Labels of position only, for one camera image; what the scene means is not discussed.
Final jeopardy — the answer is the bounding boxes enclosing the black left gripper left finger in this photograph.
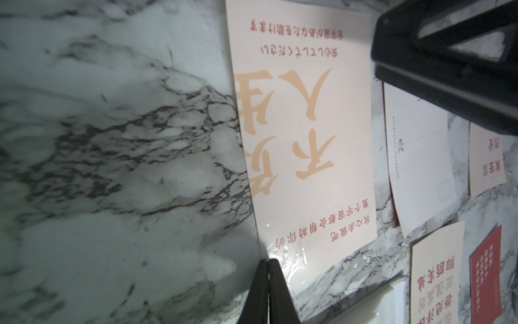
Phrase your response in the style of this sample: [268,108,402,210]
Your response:
[237,259,269,324]

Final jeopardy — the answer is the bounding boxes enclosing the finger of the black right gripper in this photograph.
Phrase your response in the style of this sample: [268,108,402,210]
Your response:
[371,1,517,136]

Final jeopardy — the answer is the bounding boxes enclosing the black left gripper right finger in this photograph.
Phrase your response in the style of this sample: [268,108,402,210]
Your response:
[268,259,301,324]

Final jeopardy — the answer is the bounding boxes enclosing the white postcard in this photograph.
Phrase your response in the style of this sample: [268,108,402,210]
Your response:
[383,83,457,237]

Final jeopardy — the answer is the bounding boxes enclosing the white photo album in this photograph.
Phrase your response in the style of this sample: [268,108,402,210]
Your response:
[330,276,409,324]

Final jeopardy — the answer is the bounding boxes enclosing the pink card gold character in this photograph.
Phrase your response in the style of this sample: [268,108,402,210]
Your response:
[226,1,377,289]

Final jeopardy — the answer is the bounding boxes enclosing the pink card four text rows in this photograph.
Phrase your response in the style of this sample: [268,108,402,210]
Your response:
[410,221,465,324]

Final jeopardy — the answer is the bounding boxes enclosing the pink card red characters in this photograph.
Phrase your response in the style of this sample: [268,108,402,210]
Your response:
[469,123,507,198]

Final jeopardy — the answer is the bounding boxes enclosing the small red card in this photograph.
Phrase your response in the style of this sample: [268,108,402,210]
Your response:
[469,225,503,324]

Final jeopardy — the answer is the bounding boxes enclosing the green knitted cloth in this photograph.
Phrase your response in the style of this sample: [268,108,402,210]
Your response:
[509,266,518,316]

